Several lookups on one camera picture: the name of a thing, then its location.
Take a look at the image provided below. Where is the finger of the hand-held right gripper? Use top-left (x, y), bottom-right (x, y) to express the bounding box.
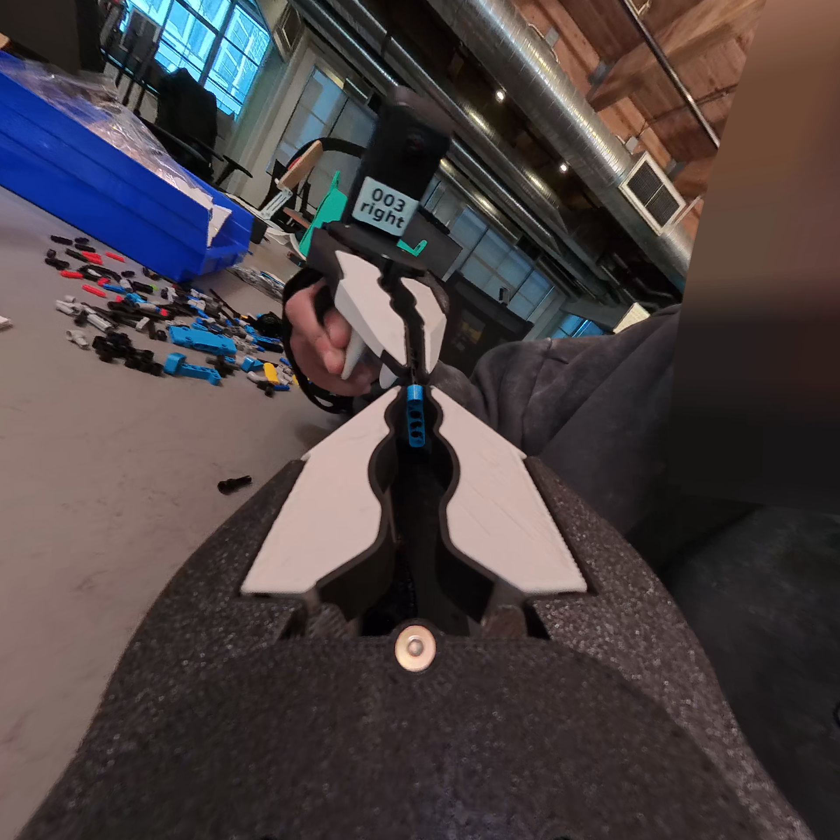
top-left (333, 251), bottom-right (412, 370)
top-left (400, 277), bottom-right (450, 378)

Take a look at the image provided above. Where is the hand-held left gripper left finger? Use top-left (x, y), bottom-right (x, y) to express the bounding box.
top-left (239, 382), bottom-right (416, 636)

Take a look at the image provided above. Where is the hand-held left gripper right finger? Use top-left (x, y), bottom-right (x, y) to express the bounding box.
top-left (425, 384), bottom-right (588, 624)

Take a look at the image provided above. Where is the pile of building brick pieces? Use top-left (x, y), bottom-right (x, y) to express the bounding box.
top-left (45, 233), bottom-right (303, 398)

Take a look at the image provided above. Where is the person's right forearm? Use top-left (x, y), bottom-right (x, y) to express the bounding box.
top-left (427, 305), bottom-right (680, 526)

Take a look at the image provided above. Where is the grey desk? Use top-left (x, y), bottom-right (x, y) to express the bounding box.
top-left (0, 187), bottom-right (408, 834)

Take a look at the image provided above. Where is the person's right hand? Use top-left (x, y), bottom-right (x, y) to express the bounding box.
top-left (286, 282), bottom-right (376, 398)

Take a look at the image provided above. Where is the green plastic bin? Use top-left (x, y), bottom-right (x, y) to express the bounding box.
top-left (298, 172), bottom-right (429, 258)

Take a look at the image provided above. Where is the curved wooden seat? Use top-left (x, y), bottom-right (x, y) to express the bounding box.
top-left (276, 140), bottom-right (324, 193)

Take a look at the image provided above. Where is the light blue curved panel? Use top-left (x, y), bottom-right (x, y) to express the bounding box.
top-left (167, 325), bottom-right (237, 355)

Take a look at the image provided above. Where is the large paned window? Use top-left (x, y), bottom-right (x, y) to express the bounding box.
top-left (121, 0), bottom-right (273, 119)

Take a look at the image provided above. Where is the black office chair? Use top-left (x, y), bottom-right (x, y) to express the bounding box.
top-left (157, 69), bottom-right (253, 188)

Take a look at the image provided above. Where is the white vent grille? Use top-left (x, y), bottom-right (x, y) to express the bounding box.
top-left (620, 152), bottom-right (686, 234)

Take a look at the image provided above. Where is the person's dark clothing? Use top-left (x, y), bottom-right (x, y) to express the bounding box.
top-left (623, 486), bottom-right (840, 840)

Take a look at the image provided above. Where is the blue plastic bin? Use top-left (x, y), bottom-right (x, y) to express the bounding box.
top-left (0, 51), bottom-right (256, 283)

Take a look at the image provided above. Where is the silver ventilation duct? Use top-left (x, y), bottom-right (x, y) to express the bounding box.
top-left (427, 0), bottom-right (697, 283)

